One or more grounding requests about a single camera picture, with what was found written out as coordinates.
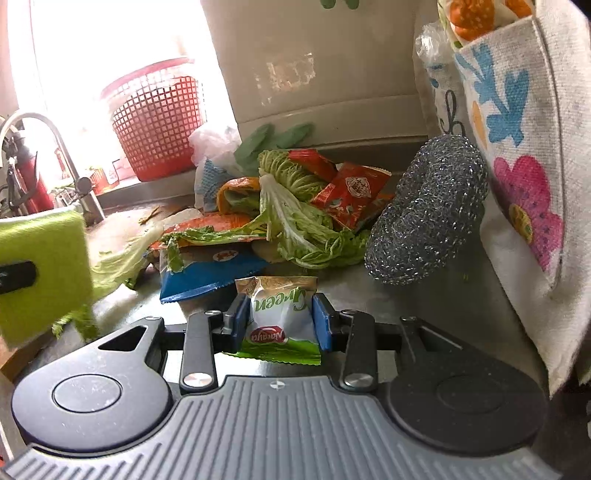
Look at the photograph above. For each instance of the white canvas bag blue print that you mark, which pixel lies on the white canvas bag blue print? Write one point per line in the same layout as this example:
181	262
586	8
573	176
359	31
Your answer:
443	106

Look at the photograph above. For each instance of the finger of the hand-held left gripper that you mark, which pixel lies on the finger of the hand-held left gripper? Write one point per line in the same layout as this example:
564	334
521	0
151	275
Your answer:
18	277

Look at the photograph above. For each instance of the green snack packet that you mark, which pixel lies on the green snack packet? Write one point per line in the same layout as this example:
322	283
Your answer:
277	318

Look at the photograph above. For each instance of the wooden cutting board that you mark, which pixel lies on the wooden cutting board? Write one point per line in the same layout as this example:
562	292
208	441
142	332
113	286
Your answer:
115	226

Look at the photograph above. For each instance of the red plastic basket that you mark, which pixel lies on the red plastic basket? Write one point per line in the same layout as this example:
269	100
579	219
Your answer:
157	129

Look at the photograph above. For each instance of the orange patterned cloth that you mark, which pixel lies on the orange patterned cloth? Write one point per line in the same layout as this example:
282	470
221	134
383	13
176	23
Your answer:
475	18

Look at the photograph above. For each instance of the red thermos flask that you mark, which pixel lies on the red thermos flask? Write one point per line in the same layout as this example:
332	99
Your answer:
32	189

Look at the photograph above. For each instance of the clear plastic bag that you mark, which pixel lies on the clear plastic bag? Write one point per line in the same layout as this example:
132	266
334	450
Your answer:
434	44

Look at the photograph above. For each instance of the blue snack packet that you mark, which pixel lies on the blue snack packet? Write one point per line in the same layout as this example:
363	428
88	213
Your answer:
207	281

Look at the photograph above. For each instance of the red foil snack packet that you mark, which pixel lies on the red foil snack packet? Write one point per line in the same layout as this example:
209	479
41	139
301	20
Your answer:
351	198

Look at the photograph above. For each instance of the orange curled wrapper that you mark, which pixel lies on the orange curled wrapper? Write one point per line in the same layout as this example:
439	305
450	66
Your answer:
240	187

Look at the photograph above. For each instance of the yellow food scrap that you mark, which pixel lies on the yellow food scrap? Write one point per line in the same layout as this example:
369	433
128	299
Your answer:
150	214

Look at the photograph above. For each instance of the floral canvas bag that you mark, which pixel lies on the floral canvas bag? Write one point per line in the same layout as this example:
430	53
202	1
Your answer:
531	138

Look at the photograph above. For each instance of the orange snack packet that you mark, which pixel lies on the orange snack packet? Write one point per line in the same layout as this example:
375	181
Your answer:
203	226

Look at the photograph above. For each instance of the steel kitchen faucet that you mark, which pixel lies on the steel kitchen faucet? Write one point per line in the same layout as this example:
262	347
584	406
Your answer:
87	194

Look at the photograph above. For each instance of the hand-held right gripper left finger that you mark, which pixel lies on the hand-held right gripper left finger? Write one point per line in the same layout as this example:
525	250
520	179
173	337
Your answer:
239	323

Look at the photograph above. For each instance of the steel wool scrubber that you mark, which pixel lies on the steel wool scrubber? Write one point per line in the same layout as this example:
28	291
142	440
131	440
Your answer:
425	207

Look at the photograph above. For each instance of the blue mesh cloth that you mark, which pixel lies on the blue mesh cloth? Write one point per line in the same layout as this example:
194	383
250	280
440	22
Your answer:
210	180

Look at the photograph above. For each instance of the green scrub sponge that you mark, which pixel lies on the green scrub sponge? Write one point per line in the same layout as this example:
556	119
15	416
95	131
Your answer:
46	240

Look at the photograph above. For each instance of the red wrapper strip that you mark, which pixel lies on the red wrapper strip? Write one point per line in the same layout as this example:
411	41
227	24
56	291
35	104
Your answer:
314	164

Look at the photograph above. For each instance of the white plastic bag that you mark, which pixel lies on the white plastic bag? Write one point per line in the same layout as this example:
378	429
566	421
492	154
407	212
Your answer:
212	138

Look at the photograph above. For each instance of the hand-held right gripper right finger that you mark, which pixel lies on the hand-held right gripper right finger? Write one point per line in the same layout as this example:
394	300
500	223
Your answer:
323	323

